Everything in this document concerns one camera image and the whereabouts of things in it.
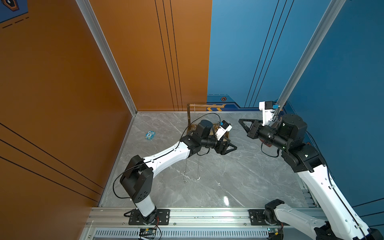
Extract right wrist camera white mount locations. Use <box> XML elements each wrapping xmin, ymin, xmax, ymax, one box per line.
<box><xmin>259</xmin><ymin>101</ymin><xmax>280</xmax><ymax>126</ymax></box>

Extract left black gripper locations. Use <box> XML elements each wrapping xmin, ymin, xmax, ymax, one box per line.
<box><xmin>199</xmin><ymin>135</ymin><xmax>237</xmax><ymax>156</ymax></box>

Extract left green circuit board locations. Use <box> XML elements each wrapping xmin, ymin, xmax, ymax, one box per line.
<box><xmin>139</xmin><ymin>228</ymin><xmax>157</xmax><ymax>238</ymax></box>

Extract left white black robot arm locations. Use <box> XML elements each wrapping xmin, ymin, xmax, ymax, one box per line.
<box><xmin>115</xmin><ymin>120</ymin><xmax>237</xmax><ymax>224</ymax></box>

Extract wooden jewelry display stand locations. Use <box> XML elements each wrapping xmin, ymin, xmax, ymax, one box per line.
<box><xmin>187</xmin><ymin>103</ymin><xmax>230</xmax><ymax>138</ymax></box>

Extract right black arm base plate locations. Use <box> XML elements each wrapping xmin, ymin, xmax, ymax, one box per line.
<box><xmin>248</xmin><ymin>209</ymin><xmax>289</xmax><ymax>227</ymax></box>

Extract green circuit board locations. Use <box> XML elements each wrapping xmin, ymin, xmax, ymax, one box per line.
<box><xmin>267</xmin><ymin>228</ymin><xmax>284</xmax><ymax>240</ymax></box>
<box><xmin>139</xmin><ymin>228</ymin><xmax>157</xmax><ymax>238</ymax></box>

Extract small blue owl toy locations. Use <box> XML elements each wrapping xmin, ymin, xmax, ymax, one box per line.
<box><xmin>146</xmin><ymin>131</ymin><xmax>156</xmax><ymax>140</ymax></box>

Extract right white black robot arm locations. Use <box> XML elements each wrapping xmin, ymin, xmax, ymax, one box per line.
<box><xmin>239</xmin><ymin>114</ymin><xmax>384</xmax><ymax>240</ymax></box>

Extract aluminium front rail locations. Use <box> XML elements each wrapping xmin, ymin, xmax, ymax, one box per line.
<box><xmin>86</xmin><ymin>207</ymin><xmax>266</xmax><ymax>228</ymax></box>

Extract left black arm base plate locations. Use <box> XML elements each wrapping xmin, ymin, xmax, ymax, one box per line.
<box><xmin>124</xmin><ymin>209</ymin><xmax>171</xmax><ymax>226</ymax></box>

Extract silver end chain necklace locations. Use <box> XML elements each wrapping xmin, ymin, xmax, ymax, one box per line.
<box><xmin>182</xmin><ymin>157</ymin><xmax>190</xmax><ymax>184</ymax></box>

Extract silver clasp chain necklace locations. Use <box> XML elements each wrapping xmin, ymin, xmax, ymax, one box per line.
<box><xmin>195</xmin><ymin>154</ymin><xmax>202</xmax><ymax>181</ymax></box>

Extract right green circuit board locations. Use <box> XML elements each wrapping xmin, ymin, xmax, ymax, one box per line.
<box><xmin>267</xmin><ymin>228</ymin><xmax>284</xmax><ymax>240</ymax></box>

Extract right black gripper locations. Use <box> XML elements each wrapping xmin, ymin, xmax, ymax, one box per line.
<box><xmin>238</xmin><ymin>118</ymin><xmax>292</xmax><ymax>152</ymax></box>

